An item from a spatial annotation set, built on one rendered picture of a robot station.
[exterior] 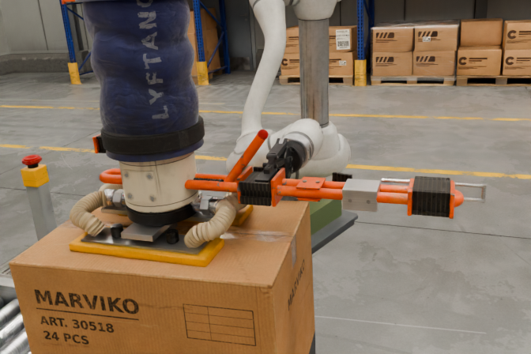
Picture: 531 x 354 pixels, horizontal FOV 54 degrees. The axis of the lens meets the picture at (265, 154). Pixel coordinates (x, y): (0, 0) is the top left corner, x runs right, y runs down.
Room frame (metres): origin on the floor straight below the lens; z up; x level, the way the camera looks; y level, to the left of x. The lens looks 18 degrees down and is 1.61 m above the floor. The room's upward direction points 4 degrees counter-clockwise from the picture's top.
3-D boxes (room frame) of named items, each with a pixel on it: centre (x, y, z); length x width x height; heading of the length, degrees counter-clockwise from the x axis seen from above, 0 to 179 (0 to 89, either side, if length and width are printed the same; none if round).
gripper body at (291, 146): (1.20, -0.05, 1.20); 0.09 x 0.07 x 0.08; 161
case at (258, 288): (1.14, 0.24, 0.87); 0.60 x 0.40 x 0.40; 74
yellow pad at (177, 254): (1.05, 0.28, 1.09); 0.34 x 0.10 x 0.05; 70
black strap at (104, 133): (1.14, 0.25, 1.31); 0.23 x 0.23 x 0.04
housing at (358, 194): (0.98, -0.19, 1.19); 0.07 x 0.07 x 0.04; 70
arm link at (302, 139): (1.27, -0.07, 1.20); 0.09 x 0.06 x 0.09; 71
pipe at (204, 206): (1.14, 0.25, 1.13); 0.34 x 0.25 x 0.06; 70
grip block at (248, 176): (1.06, 0.01, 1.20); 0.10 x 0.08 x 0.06; 160
